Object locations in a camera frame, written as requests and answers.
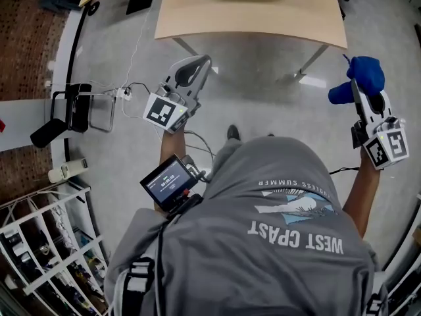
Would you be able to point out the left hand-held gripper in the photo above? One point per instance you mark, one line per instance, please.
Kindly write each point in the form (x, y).
(164, 112)

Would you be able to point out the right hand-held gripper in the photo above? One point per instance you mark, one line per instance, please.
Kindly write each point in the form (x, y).
(385, 147)

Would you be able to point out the blue cleaning cloth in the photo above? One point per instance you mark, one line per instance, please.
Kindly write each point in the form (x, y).
(366, 74)

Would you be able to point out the person's left forearm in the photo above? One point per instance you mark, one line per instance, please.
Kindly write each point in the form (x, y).
(171, 147)

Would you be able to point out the person's right forearm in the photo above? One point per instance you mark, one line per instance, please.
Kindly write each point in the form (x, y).
(360, 196)

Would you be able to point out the white power strip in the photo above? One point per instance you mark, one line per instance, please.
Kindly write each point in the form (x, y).
(125, 93)

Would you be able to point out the person's black shoe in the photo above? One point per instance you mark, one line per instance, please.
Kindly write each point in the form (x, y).
(233, 133)

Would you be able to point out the grey metal table leg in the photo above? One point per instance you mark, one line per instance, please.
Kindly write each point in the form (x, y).
(310, 61)

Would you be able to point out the black metal-framed chair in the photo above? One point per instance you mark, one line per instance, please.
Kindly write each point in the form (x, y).
(79, 107)

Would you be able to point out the beige plastic device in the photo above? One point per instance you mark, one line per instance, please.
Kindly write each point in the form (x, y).
(67, 169)

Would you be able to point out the white low table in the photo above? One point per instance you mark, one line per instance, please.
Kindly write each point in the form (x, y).
(23, 123)

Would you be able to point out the person's grey printed t-shirt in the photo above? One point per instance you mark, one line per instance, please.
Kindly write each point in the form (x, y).
(246, 258)

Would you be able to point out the small red object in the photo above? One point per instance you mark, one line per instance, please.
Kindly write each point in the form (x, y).
(2, 125)

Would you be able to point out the black post with round base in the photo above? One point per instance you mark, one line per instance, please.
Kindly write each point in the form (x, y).
(93, 8)

